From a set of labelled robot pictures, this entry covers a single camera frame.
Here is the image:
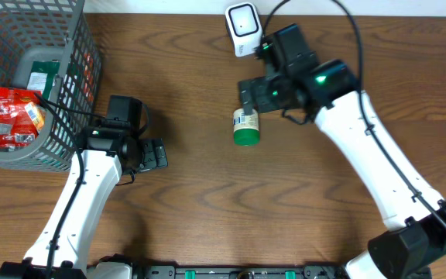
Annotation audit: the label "green lidded jar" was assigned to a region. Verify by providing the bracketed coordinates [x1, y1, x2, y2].
[233, 108, 260, 146]

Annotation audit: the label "green white glove pack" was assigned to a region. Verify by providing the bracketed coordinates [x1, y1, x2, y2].
[26, 60, 60, 100]

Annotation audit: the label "red snack bag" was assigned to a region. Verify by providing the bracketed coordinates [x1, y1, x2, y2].
[0, 87, 46, 151]

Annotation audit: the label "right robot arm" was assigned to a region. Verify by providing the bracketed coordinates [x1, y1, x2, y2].
[238, 60, 446, 278]

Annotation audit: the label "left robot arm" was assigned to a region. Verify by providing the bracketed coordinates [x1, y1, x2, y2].
[0, 125, 168, 279]

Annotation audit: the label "white barcode scanner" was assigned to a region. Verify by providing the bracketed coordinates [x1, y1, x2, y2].
[225, 2, 262, 57]

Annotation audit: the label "grey plastic basket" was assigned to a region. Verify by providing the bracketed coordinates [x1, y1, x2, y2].
[0, 0, 101, 172]

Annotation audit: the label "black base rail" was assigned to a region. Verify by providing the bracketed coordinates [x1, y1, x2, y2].
[87, 255, 348, 279]

